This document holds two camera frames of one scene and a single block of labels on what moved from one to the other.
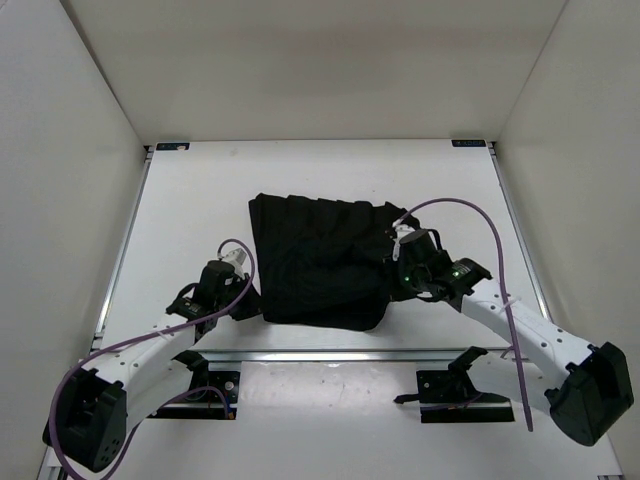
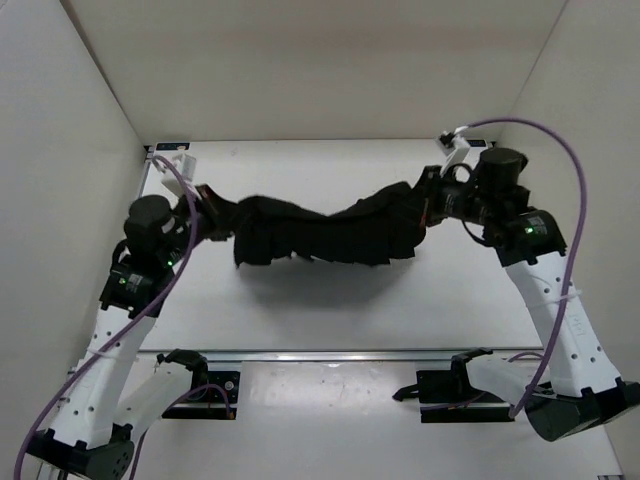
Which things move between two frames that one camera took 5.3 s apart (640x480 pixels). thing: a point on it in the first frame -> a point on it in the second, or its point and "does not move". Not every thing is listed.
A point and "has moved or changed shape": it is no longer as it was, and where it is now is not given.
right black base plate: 451,396 does not move
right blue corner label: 468,143 does not move
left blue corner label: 172,146 does not move
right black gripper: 402,259 -> 429,186
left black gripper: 253,305 -> 218,201
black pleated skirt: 326,261 has moved or changed shape
